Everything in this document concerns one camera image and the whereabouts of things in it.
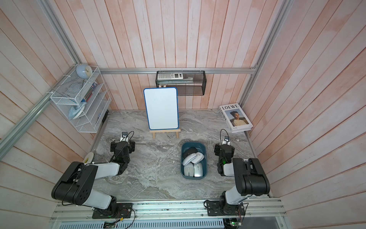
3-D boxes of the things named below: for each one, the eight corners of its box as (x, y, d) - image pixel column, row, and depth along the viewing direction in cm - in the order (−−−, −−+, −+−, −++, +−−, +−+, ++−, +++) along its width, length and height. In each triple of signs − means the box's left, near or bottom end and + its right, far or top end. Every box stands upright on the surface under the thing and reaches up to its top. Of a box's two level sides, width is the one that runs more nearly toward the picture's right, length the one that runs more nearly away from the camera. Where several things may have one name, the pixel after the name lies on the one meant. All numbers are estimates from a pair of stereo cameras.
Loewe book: (231, 133, 108) (232, 129, 104) (218, 109, 125) (219, 105, 121) (251, 130, 110) (254, 126, 106) (236, 106, 127) (238, 102, 123)
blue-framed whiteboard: (150, 134, 106) (141, 102, 80) (152, 120, 115) (145, 87, 89) (177, 134, 106) (177, 102, 80) (178, 120, 115) (177, 87, 89)
